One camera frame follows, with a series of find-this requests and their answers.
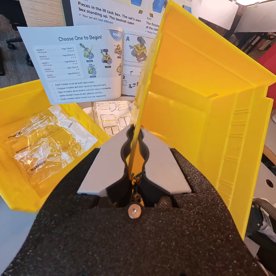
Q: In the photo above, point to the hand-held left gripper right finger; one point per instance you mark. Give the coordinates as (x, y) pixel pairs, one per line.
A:
(166, 170)

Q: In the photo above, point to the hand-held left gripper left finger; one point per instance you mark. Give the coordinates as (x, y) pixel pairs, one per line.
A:
(103, 170)

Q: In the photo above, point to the yellow plastic bin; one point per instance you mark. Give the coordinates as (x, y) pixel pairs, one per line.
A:
(13, 101)
(204, 97)

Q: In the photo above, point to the pile of small mixed pieces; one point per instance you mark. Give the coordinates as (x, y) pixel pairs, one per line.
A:
(136, 185)

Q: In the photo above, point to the white sticker sheet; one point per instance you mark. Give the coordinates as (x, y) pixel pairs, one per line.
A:
(112, 116)

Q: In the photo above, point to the dark fabric bag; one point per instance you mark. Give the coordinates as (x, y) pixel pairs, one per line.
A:
(262, 207)

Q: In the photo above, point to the instruction manual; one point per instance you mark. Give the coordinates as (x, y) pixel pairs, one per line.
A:
(71, 64)

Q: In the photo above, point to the black swivel chair base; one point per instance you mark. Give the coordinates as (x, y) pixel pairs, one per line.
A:
(13, 43)

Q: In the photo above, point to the large printed instruction sheet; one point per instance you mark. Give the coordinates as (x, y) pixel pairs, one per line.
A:
(97, 13)

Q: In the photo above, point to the open white cardboard box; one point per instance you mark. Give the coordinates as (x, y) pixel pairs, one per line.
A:
(215, 13)

